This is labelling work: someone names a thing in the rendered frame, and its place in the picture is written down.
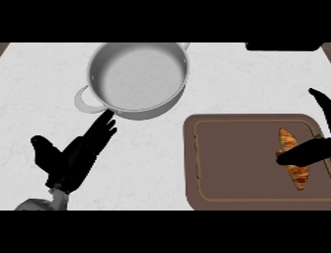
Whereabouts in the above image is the brown tray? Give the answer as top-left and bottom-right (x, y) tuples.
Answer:
(183, 113), (331, 211)

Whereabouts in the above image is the golden brown croissant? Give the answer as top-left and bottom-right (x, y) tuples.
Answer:
(277, 126), (311, 192)

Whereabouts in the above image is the silver metal pot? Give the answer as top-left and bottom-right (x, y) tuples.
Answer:
(73, 42), (193, 122)

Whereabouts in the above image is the black appliance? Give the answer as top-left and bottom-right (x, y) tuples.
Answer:
(245, 42), (324, 52)

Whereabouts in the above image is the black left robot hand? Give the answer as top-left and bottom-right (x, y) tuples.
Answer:
(30, 109), (119, 195)

